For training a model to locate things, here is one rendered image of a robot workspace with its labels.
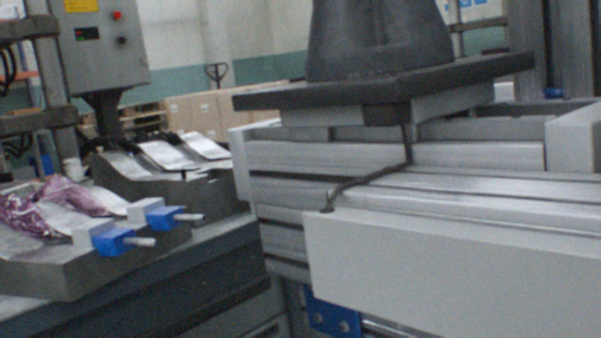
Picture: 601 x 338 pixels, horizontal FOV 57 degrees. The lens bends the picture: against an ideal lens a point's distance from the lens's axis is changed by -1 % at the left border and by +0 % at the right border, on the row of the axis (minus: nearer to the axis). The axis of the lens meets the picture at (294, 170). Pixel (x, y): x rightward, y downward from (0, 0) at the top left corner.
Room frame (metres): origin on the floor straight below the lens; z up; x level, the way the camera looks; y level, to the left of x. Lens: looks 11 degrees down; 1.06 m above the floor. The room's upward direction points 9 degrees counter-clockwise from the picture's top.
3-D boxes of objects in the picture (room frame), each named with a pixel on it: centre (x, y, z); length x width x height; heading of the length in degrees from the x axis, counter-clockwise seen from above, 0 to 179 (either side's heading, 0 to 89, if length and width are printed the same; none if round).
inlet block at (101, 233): (0.76, 0.26, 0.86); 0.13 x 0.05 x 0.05; 61
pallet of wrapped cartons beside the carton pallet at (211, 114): (5.54, 0.56, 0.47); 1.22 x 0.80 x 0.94; 47
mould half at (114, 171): (1.24, 0.27, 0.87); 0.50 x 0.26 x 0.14; 43
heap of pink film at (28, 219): (0.93, 0.46, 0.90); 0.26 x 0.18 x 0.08; 61
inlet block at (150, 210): (0.85, 0.20, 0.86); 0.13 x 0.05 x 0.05; 61
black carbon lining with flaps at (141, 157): (1.22, 0.26, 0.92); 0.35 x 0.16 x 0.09; 43
